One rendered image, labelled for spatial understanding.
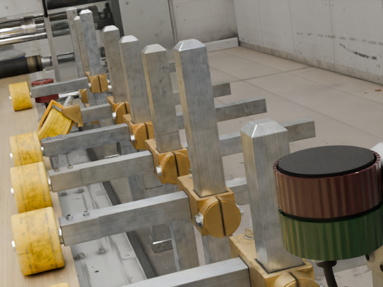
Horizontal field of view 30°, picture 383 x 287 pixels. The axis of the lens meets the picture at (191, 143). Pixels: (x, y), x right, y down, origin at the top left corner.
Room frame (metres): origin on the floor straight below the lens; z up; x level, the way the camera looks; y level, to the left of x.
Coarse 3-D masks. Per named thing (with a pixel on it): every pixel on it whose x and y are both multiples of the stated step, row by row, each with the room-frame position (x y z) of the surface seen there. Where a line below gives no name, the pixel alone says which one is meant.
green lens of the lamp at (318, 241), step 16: (288, 224) 0.37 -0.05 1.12; (304, 224) 0.36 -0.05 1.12; (320, 224) 0.36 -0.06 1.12; (336, 224) 0.36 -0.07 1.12; (352, 224) 0.36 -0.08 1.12; (368, 224) 0.36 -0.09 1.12; (288, 240) 0.37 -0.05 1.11; (304, 240) 0.36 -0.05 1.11; (320, 240) 0.36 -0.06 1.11; (336, 240) 0.36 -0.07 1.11; (352, 240) 0.36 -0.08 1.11; (368, 240) 0.36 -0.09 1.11; (304, 256) 0.36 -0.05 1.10; (320, 256) 0.36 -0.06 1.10; (336, 256) 0.36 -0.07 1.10; (352, 256) 0.36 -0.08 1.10
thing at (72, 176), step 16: (288, 128) 1.20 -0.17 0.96; (304, 128) 1.20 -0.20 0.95; (224, 144) 1.17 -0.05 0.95; (240, 144) 1.18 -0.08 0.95; (112, 160) 1.14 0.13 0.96; (128, 160) 1.14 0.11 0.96; (144, 160) 1.14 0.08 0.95; (64, 176) 1.11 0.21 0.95; (80, 176) 1.12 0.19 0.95; (96, 176) 1.13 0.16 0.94; (112, 176) 1.13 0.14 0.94; (128, 176) 1.14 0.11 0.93
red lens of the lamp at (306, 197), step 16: (288, 176) 0.37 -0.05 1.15; (336, 176) 0.36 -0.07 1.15; (352, 176) 0.36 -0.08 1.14; (368, 176) 0.36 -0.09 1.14; (288, 192) 0.37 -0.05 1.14; (304, 192) 0.36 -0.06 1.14; (320, 192) 0.36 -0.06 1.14; (336, 192) 0.35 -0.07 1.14; (352, 192) 0.36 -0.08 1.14; (368, 192) 0.36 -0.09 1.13; (288, 208) 0.37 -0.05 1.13; (304, 208) 0.36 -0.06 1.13; (320, 208) 0.36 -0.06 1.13; (336, 208) 0.36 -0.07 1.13; (352, 208) 0.36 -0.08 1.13; (368, 208) 0.36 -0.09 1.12
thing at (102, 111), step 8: (216, 88) 1.69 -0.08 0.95; (224, 88) 1.69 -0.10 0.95; (176, 96) 1.67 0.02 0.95; (216, 96) 1.69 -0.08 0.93; (104, 104) 1.66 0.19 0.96; (176, 104) 1.67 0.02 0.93; (88, 112) 1.62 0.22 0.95; (96, 112) 1.63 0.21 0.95; (104, 112) 1.63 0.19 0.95; (88, 120) 1.62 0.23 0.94; (96, 120) 1.63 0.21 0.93
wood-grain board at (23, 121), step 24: (0, 96) 2.41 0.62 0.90; (0, 120) 1.97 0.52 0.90; (24, 120) 1.92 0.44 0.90; (0, 144) 1.67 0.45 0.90; (0, 168) 1.44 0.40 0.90; (48, 168) 1.38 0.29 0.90; (0, 192) 1.26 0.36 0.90; (0, 216) 1.12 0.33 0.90; (0, 240) 1.01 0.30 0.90; (0, 264) 0.91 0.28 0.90; (72, 264) 0.88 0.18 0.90
